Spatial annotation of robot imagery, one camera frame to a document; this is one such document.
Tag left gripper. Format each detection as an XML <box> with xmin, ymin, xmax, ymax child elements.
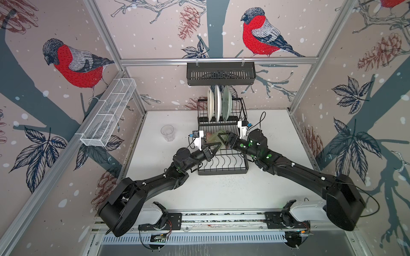
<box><xmin>183</xmin><ymin>142</ymin><xmax>221</xmax><ymax>173</ymax></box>

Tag green glass tumbler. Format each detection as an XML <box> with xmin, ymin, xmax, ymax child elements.
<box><xmin>206</xmin><ymin>130</ymin><xmax>226</xmax><ymax>147</ymax></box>

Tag clear glass tumbler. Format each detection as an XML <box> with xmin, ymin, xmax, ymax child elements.
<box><xmin>161</xmin><ymin>125</ymin><xmax>175</xmax><ymax>142</ymax></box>

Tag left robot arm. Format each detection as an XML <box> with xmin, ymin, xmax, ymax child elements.
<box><xmin>97</xmin><ymin>143</ymin><xmax>222</xmax><ymax>237</ymax></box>

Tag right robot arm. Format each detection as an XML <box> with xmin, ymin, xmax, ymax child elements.
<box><xmin>218</xmin><ymin>129</ymin><xmax>366</xmax><ymax>231</ymax></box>

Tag black two-tier dish rack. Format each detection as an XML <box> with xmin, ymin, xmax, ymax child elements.
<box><xmin>197</xmin><ymin>98</ymin><xmax>249</xmax><ymax>176</ymax></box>

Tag green plate right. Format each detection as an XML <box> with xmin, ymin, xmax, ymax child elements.
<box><xmin>222</xmin><ymin>86</ymin><xmax>232</xmax><ymax>121</ymax></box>

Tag cream plate left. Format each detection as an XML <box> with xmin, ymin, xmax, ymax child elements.
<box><xmin>207</xmin><ymin>87</ymin><xmax>214</xmax><ymax>122</ymax></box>

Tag white plate middle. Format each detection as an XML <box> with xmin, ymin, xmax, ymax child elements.
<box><xmin>214</xmin><ymin>85</ymin><xmax>222</xmax><ymax>122</ymax></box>

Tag aluminium top crossbar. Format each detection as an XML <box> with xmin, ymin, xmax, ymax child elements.
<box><xmin>120</xmin><ymin>57</ymin><xmax>319</xmax><ymax>67</ymax></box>

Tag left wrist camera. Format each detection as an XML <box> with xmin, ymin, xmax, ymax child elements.
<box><xmin>189</xmin><ymin>130</ymin><xmax>204</xmax><ymax>150</ymax></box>

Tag black hanging wire shelf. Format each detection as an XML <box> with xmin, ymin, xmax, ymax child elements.
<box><xmin>186</xmin><ymin>62</ymin><xmax>256</xmax><ymax>86</ymax></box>

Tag aluminium front rail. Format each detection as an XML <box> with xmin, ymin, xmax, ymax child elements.
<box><xmin>92</xmin><ymin>208</ymin><xmax>356</xmax><ymax>234</ymax></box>

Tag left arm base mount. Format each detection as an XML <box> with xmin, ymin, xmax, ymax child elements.
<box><xmin>135</xmin><ymin>202</ymin><xmax>182</xmax><ymax>231</ymax></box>

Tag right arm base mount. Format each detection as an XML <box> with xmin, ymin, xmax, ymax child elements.
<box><xmin>263</xmin><ymin>200</ymin><xmax>310</xmax><ymax>230</ymax></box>

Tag white mesh wall basket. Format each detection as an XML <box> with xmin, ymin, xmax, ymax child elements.
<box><xmin>80</xmin><ymin>78</ymin><xmax>136</xmax><ymax>147</ymax></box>

